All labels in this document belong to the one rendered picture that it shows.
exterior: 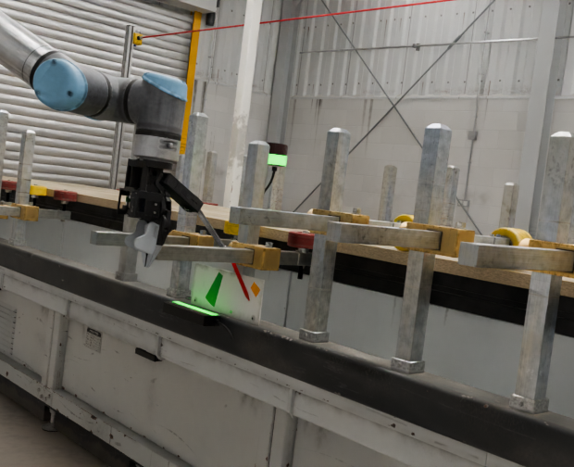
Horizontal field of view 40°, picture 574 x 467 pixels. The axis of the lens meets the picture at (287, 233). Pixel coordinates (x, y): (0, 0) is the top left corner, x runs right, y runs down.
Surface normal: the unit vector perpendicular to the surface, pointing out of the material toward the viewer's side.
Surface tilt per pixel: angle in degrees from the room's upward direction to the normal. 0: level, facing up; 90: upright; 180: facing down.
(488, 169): 90
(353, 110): 90
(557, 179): 90
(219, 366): 90
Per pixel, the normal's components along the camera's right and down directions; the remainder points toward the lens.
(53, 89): -0.29, 0.05
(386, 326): -0.74, -0.06
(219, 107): 0.69, 0.12
